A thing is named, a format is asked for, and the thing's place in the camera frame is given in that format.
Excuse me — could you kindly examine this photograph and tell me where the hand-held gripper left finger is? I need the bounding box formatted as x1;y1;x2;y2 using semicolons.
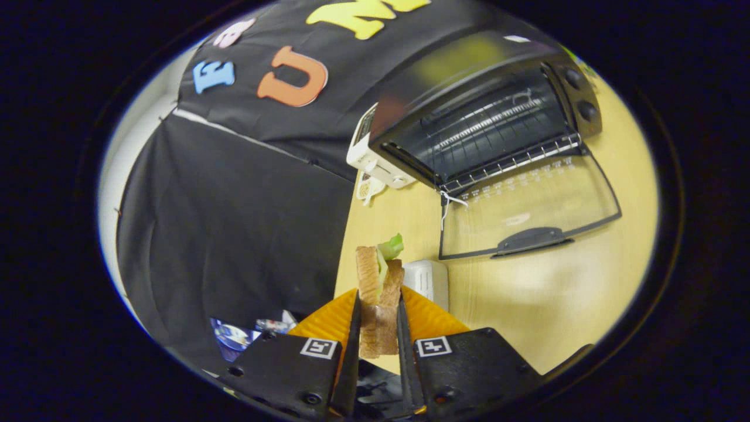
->
217;288;361;420

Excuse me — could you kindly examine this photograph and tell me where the toast sandwich with lettuce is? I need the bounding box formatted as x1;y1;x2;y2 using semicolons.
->
354;233;406;359

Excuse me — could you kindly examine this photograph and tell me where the black backdrop cloth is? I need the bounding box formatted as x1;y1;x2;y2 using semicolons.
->
117;0;563;373

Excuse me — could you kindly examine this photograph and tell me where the black toaster oven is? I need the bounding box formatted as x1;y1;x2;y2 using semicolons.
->
369;29;623;260

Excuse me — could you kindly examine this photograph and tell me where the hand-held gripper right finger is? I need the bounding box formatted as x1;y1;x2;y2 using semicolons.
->
397;285;543;418

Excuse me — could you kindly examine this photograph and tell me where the white rectangular plate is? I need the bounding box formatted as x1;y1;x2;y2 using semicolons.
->
403;260;449;312

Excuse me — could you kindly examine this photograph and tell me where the white pop-up toaster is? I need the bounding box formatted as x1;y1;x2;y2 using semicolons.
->
347;104;417;189

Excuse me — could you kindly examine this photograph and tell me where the small white patterned dish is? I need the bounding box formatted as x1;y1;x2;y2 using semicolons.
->
356;175;386;207

